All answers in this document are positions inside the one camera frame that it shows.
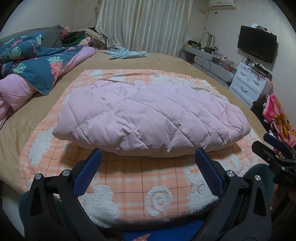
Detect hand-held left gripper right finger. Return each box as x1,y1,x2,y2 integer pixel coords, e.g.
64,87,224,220
195,148,272,241

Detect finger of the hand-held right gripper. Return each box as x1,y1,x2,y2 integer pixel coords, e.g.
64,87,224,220
263,133,290,151
252,140,284,167

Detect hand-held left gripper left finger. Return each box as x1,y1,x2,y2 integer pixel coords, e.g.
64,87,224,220
24,148,109,241

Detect pink quilted jacket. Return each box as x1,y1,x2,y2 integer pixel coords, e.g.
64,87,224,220
52,79,251,158

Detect pile of clothes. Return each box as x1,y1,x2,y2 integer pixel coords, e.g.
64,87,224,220
61,27,107,49

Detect dark green trousers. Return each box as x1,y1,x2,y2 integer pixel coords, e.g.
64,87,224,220
18,163,277,232

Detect pink cartoon towel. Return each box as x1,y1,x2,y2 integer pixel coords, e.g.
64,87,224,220
262,94,296,143

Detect dark cloth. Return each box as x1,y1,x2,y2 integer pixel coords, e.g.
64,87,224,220
251,100,271,130

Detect orange checked blanket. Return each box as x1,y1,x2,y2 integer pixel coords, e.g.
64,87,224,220
18,69,271,229

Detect white drawer cabinet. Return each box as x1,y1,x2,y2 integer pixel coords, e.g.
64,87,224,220
229,62,273,108

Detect black set-top box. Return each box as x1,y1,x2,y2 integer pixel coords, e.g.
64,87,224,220
254,64,273,78

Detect grey desk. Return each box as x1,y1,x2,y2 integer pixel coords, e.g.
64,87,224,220
183,44,235,82

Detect black television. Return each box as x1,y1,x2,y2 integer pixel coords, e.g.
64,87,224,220
237,25,277,63

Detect desk clutter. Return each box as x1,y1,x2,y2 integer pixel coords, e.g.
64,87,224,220
187,32,236,70

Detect floral blue pink-lined quilt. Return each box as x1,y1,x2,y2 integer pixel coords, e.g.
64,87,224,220
0,32,96,128

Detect tan bed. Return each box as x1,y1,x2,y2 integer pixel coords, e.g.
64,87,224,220
0,50,269,193

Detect light blue cloth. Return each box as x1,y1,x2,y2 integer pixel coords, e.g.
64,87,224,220
102,47,147,60

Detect grey pillow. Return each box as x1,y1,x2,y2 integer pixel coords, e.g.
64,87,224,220
0,27,63,48

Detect white air conditioner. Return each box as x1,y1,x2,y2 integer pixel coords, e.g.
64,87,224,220
208,0,238,10

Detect white curtain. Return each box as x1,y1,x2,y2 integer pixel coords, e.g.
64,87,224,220
95,0,193,57

